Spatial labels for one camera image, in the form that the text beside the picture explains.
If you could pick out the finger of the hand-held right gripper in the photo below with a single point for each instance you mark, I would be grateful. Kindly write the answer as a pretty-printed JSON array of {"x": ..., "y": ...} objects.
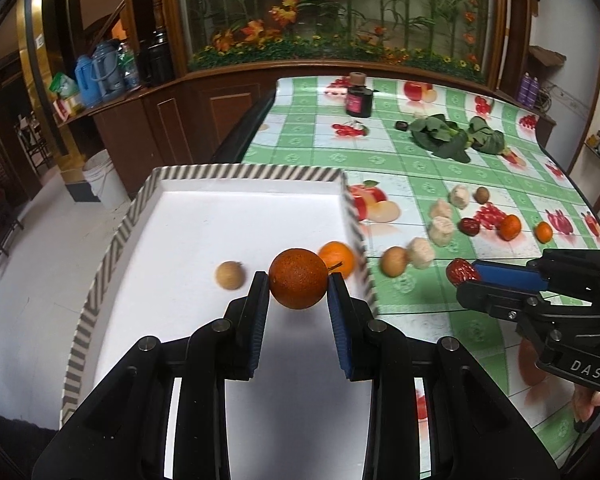
[
  {"x": 495, "y": 300},
  {"x": 510, "y": 275}
]

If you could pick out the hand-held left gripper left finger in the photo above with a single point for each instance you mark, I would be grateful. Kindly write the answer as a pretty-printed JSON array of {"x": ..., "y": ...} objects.
[{"x": 258, "y": 320}]

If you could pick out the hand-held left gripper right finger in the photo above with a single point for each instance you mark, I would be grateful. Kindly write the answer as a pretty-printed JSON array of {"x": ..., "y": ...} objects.
[{"x": 338, "y": 320}]

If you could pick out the red jujube date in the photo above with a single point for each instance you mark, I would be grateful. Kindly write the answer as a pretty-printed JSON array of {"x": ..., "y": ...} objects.
[
  {"x": 470, "y": 226},
  {"x": 461, "y": 271}
]

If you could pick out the bright orange tangerine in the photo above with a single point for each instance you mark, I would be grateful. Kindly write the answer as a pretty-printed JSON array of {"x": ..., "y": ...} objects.
[
  {"x": 510, "y": 227},
  {"x": 341, "y": 255},
  {"x": 544, "y": 232}
]

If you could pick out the tan longan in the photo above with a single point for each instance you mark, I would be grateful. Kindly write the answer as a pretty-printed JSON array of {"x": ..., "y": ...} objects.
[
  {"x": 230, "y": 275},
  {"x": 394, "y": 261}
]

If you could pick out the dark orange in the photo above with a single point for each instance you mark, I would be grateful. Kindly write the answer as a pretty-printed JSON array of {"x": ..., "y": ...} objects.
[{"x": 297, "y": 277}]

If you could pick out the pale yam chunk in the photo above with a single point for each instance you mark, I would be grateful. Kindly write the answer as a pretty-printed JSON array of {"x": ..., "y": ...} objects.
[
  {"x": 441, "y": 231},
  {"x": 421, "y": 254},
  {"x": 460, "y": 196}
]

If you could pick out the small brown longan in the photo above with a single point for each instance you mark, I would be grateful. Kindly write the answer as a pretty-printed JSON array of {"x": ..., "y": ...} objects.
[{"x": 481, "y": 194}]

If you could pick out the white tray with striped rim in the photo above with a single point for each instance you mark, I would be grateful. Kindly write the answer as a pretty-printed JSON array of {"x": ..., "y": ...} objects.
[{"x": 205, "y": 230}]

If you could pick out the person's right hand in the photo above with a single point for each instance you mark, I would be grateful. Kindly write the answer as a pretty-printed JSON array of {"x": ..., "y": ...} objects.
[{"x": 591, "y": 404}]

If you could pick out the green leafy vegetable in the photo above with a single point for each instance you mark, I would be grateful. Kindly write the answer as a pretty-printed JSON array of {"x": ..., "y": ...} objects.
[
  {"x": 486, "y": 136},
  {"x": 440, "y": 136}
]

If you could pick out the green checked fruit-print tablecloth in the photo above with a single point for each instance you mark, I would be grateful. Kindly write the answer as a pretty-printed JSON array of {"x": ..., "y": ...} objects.
[{"x": 410, "y": 170}]

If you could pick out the small dark round object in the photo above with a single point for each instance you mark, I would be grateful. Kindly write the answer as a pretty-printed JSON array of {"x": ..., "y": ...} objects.
[{"x": 401, "y": 125}]

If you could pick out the purple bottle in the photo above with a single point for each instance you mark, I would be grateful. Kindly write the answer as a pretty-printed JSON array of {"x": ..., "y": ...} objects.
[
  {"x": 524, "y": 89},
  {"x": 534, "y": 91}
]

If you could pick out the white plastic bucket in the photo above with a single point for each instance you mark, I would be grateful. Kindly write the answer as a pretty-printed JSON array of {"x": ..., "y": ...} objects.
[{"x": 102, "y": 180}]

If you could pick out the brown wooden cabinet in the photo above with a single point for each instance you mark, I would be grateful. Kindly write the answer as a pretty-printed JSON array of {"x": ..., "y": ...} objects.
[{"x": 180, "y": 125}]

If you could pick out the black bottle with pink label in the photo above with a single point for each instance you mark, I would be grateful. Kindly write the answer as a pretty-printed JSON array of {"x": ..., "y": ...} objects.
[{"x": 358, "y": 102}]

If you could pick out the brown tape roll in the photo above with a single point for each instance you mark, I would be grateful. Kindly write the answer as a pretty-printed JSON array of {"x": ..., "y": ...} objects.
[{"x": 357, "y": 80}]

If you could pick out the black jug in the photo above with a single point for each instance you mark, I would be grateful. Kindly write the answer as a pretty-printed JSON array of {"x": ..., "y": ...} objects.
[{"x": 158, "y": 60}]

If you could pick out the green plastic bottle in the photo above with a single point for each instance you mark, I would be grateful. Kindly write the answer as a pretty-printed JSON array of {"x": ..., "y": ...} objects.
[{"x": 129, "y": 67}]

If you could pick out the yellow and red packet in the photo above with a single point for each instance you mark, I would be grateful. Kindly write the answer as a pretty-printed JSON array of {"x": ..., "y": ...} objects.
[{"x": 66, "y": 108}]

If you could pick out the dark wooden chair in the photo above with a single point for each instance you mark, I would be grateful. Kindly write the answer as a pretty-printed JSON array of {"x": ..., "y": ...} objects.
[{"x": 32, "y": 142}]

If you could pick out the blue thermos jug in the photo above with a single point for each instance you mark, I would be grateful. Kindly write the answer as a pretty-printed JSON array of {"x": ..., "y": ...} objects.
[{"x": 85, "y": 82}]

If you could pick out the green packet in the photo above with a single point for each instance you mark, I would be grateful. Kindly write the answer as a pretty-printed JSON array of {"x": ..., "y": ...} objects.
[{"x": 65, "y": 86}]

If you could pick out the glass case with artificial flowers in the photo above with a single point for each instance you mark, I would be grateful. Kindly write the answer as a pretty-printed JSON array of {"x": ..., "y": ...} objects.
[{"x": 330, "y": 10}]

